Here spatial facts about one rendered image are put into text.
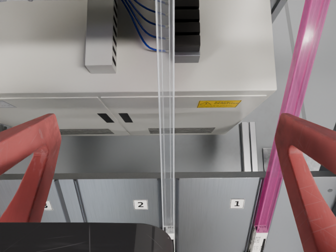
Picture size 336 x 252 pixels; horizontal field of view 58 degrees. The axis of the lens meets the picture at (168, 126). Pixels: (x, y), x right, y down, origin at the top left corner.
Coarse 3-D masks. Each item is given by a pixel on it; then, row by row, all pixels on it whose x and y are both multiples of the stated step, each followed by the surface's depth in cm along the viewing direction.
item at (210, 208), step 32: (0, 192) 34; (64, 192) 34; (96, 192) 34; (128, 192) 34; (160, 192) 33; (192, 192) 34; (224, 192) 34; (256, 192) 34; (320, 192) 34; (160, 224) 36; (192, 224) 37; (224, 224) 37; (288, 224) 37
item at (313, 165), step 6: (264, 150) 117; (270, 150) 117; (264, 156) 117; (306, 156) 116; (264, 162) 116; (306, 162) 116; (312, 162) 116; (264, 168) 116; (312, 168) 116; (318, 168) 116
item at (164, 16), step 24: (168, 0) 21; (168, 24) 22; (168, 48) 23; (168, 72) 24; (168, 96) 26; (168, 120) 27; (168, 144) 29; (168, 168) 30; (168, 192) 32; (168, 216) 34
